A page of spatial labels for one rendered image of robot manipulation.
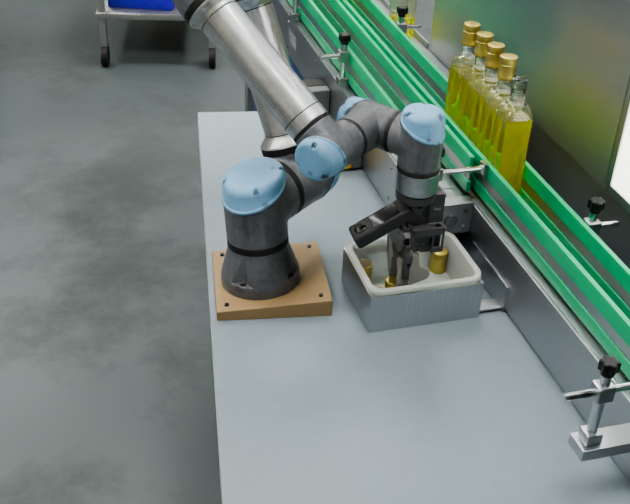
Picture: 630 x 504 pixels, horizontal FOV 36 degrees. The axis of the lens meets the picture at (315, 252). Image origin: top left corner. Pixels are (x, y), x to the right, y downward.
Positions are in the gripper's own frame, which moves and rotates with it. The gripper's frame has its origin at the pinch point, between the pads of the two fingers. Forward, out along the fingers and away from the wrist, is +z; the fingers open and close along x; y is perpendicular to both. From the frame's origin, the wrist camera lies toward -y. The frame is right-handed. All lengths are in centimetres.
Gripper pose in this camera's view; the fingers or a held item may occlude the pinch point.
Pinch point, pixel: (394, 283)
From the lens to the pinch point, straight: 180.7
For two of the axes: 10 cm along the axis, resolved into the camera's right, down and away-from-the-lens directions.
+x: -2.6, -5.4, 8.0
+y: 9.7, -1.1, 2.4
